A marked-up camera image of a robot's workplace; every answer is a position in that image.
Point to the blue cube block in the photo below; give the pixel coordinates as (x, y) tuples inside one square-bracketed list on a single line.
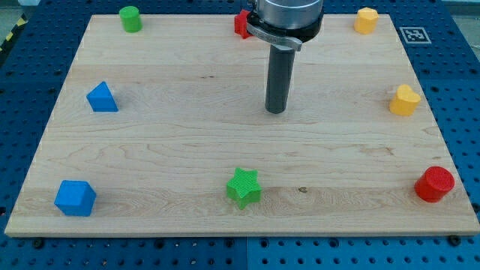
[(75, 198)]

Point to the blue triangle block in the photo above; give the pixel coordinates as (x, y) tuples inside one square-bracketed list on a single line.
[(101, 99)]

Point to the green star block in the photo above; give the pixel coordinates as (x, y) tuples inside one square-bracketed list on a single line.
[(243, 187)]

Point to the yellow heart block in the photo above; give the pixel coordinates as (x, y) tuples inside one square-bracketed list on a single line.
[(405, 101)]

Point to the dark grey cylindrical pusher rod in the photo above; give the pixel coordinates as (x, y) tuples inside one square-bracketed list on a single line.
[(280, 68)]

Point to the red cylinder block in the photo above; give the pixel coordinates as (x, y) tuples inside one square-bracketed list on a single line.
[(434, 184)]

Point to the white fiducial marker tag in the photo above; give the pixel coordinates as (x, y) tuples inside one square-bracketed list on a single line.
[(415, 35)]

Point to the wooden board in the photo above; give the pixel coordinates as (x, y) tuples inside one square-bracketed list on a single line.
[(190, 95)]

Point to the black yellow hazard tape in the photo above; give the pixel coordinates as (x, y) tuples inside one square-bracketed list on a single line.
[(13, 35)]

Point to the green cylinder block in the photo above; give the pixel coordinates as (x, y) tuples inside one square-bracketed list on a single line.
[(130, 19)]

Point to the yellow hexagon block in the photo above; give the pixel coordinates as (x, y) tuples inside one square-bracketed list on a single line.
[(366, 20)]

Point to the red star block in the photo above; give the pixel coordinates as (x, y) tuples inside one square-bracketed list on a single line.
[(240, 24)]

